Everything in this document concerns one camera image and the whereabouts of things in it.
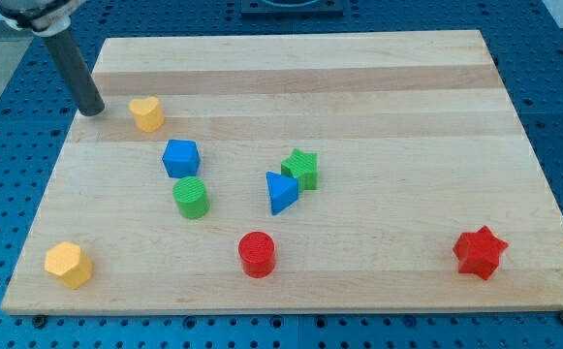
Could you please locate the blue triangle block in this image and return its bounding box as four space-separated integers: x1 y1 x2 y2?
266 172 299 215

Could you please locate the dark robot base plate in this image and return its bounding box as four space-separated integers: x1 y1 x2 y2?
240 0 344 15

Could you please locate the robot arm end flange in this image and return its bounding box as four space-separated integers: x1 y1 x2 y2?
0 0 86 37

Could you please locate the red star block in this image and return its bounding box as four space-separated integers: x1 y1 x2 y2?
453 226 509 280

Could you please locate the yellow heart block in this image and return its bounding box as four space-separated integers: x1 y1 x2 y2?
128 96 165 133

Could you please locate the green star block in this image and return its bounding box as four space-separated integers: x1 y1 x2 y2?
281 148 319 192

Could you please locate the red cylinder block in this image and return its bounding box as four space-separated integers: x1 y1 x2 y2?
238 231 275 278

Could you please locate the green cylinder block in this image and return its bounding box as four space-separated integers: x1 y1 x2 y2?
172 176 210 219

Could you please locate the yellow hexagon block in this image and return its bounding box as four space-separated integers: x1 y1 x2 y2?
45 241 93 290

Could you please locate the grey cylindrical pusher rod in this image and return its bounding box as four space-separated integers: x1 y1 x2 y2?
42 29 105 116

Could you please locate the blue cube block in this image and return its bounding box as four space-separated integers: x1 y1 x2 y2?
162 140 201 178

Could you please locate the wooden board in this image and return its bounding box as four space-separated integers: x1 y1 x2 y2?
1 30 563 316

